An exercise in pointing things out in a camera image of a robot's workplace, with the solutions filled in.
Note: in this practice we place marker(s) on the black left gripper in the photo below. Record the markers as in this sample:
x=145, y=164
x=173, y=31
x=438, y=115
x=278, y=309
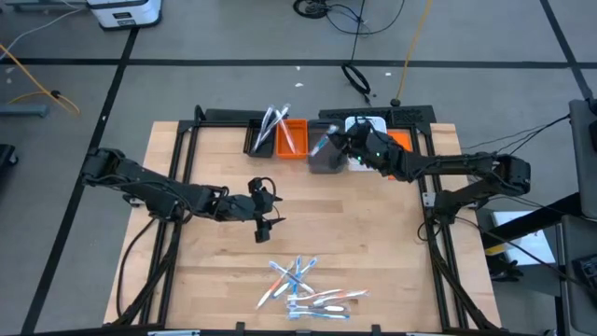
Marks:
x=247, y=207

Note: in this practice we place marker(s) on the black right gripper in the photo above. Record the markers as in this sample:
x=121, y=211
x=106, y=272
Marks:
x=373, y=144

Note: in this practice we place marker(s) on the blue white toothbrush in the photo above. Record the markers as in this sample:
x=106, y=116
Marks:
x=322, y=316
x=311, y=263
x=298, y=261
x=322, y=142

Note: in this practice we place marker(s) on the purple white toothbrush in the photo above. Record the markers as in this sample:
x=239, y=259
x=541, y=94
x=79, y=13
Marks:
x=326, y=308
x=262, y=130
x=275, y=123
x=280, y=270

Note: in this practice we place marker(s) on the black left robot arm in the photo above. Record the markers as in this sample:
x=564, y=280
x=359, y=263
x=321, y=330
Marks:
x=149, y=184

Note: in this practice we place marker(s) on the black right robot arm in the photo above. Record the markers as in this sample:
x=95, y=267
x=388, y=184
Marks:
x=457, y=163

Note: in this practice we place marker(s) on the grey plastic bin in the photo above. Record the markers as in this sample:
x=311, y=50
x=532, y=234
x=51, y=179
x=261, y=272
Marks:
x=322, y=163

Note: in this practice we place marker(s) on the white perforated plastic basket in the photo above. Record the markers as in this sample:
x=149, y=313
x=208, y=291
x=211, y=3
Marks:
x=380, y=123

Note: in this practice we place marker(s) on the orange plastic basket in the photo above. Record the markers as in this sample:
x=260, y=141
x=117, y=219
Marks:
x=301, y=140

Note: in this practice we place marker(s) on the orange flat plastic lid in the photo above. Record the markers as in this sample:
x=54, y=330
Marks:
x=403, y=140

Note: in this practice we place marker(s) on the black perforated plastic tray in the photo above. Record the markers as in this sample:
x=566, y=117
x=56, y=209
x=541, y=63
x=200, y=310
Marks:
x=410, y=114

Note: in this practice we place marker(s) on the black plastic bin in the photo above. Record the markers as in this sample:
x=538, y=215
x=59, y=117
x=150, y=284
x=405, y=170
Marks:
x=268, y=151

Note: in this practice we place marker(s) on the black metal beam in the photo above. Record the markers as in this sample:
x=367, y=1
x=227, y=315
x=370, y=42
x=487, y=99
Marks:
x=536, y=219

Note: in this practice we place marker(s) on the white board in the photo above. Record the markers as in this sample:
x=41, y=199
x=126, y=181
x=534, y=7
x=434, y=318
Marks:
x=527, y=247

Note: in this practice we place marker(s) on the white box appliance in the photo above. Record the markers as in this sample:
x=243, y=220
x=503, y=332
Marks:
x=123, y=14

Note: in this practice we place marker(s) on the black chair caster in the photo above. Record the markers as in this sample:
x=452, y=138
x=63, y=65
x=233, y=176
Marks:
x=7, y=156

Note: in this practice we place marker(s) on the grey metal bar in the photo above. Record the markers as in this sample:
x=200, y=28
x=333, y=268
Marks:
x=23, y=110

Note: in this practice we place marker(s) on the grey furniture panel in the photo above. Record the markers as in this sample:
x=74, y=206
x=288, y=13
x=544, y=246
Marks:
x=571, y=303

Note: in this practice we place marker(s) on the black aluminium table frame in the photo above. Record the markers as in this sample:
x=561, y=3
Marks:
x=186, y=126

